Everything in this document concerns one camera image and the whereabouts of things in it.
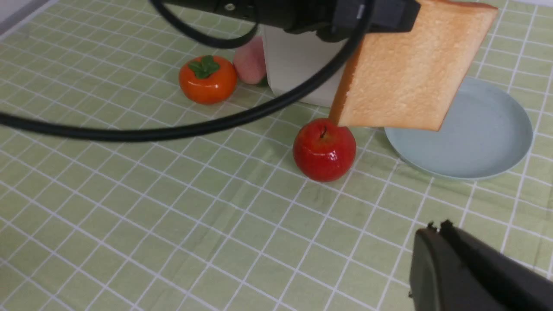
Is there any red apple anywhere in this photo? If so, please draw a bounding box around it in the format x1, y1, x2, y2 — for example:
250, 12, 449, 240
292, 118, 357, 182

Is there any toast slice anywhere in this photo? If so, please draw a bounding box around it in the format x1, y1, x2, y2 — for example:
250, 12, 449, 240
329, 0, 498, 131

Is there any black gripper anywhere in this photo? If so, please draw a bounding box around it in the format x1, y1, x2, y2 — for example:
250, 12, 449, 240
315, 0, 421, 43

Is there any pink peach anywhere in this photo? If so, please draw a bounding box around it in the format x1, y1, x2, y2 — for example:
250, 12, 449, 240
233, 36, 267, 85

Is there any orange persimmon with green leaf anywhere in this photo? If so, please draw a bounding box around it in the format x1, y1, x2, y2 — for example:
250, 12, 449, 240
178, 55, 238, 105

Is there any light blue round plate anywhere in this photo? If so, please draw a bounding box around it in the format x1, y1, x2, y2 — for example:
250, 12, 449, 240
385, 77, 534, 180

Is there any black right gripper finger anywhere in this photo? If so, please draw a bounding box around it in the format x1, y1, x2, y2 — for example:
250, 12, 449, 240
409, 220, 553, 311

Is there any black cable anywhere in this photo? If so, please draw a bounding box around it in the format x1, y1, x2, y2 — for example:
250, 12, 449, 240
0, 0, 375, 143

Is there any white two-slot toaster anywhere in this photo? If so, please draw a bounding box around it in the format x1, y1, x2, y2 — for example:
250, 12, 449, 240
262, 26, 346, 96

